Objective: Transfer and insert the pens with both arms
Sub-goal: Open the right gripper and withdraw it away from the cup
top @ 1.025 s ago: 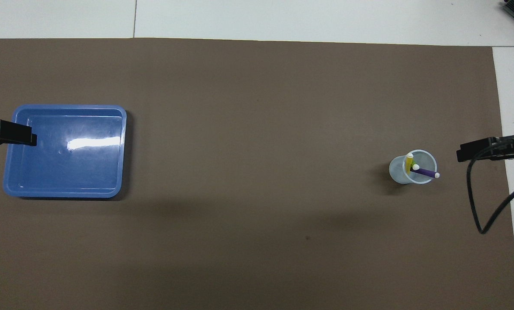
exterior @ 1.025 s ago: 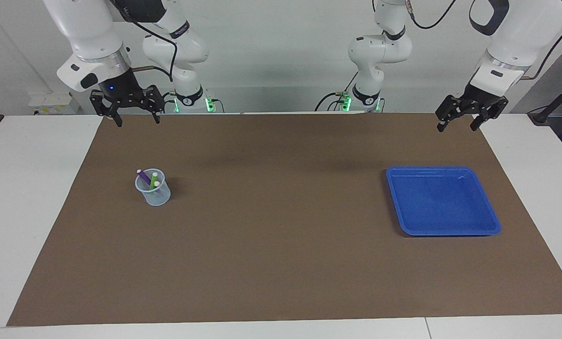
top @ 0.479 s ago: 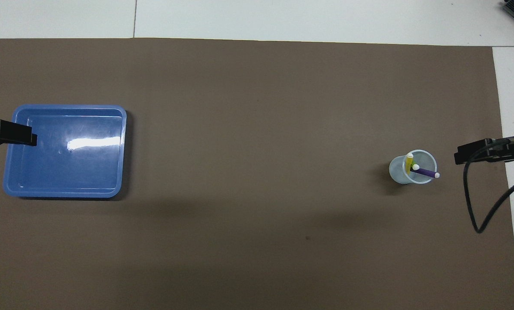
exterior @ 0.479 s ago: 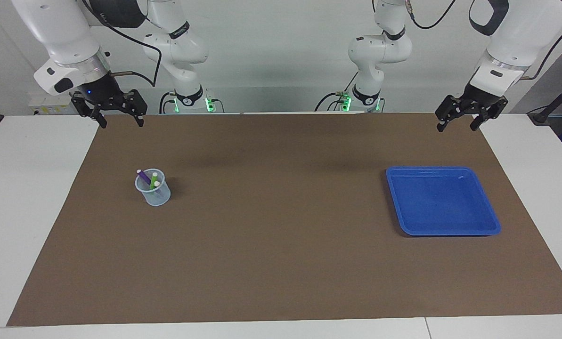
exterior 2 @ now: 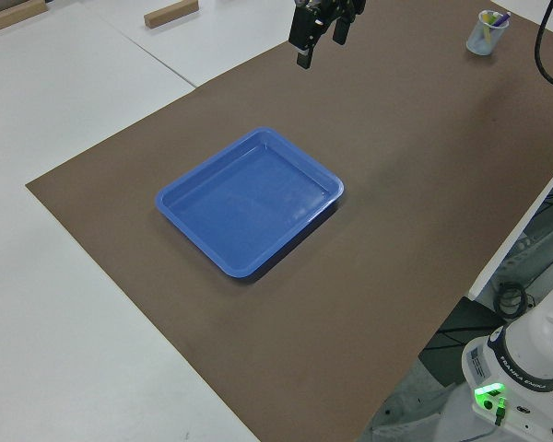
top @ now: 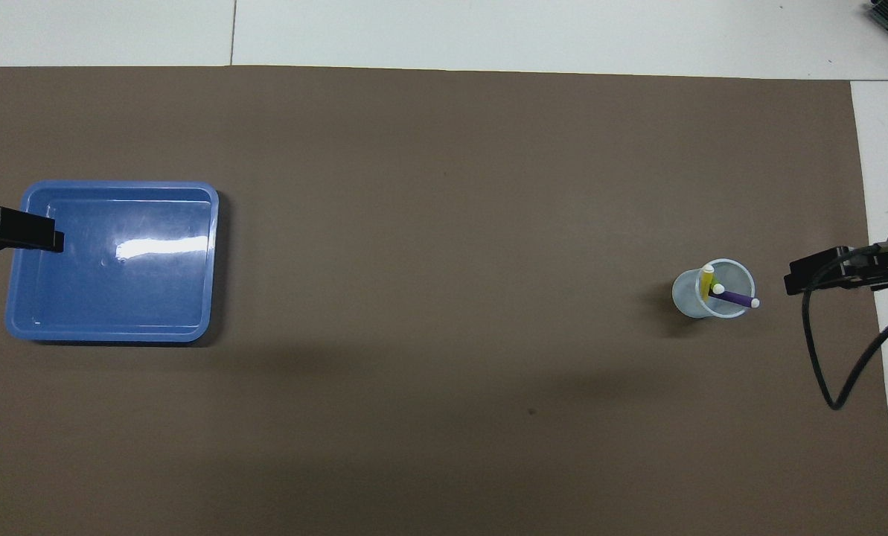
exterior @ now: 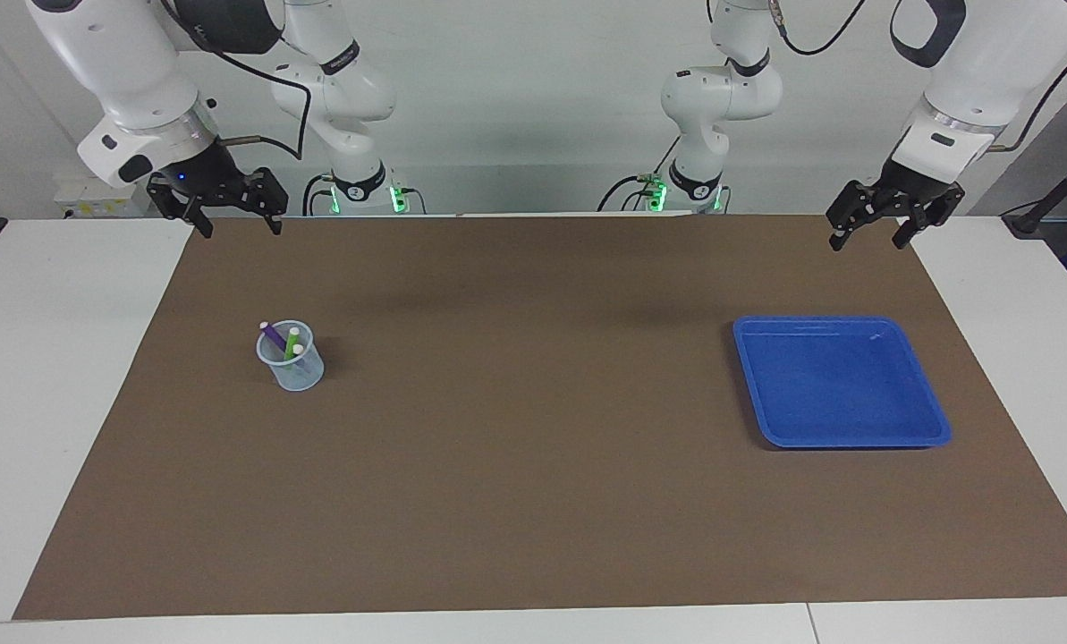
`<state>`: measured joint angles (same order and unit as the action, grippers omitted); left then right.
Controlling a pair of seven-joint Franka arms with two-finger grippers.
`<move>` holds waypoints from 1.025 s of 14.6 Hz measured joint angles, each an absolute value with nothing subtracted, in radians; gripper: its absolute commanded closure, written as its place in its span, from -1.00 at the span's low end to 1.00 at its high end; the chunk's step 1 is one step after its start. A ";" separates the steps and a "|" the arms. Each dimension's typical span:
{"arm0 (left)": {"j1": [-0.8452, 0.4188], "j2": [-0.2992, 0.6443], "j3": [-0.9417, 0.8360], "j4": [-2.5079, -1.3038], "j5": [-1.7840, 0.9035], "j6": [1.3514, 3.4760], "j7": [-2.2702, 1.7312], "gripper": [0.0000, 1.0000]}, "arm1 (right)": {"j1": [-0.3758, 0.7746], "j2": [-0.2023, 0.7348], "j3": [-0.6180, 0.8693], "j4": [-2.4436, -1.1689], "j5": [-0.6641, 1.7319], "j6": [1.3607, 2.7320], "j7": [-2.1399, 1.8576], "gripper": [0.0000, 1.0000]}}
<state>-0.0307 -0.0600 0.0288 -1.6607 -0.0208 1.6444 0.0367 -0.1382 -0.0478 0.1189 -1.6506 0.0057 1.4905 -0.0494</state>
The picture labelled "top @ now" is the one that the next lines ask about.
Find purple marker pen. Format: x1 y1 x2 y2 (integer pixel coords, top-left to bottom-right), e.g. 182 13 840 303
708 289 761 310

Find blue plastic tray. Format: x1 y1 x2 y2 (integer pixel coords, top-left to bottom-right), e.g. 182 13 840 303
4 180 220 343

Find pale blue plastic cup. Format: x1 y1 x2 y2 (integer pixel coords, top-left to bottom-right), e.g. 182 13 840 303
671 258 756 319

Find brown table mat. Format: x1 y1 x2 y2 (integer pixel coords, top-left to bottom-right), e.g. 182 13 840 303
0 66 888 536

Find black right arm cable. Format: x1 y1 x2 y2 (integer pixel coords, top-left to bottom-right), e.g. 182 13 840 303
801 237 888 411

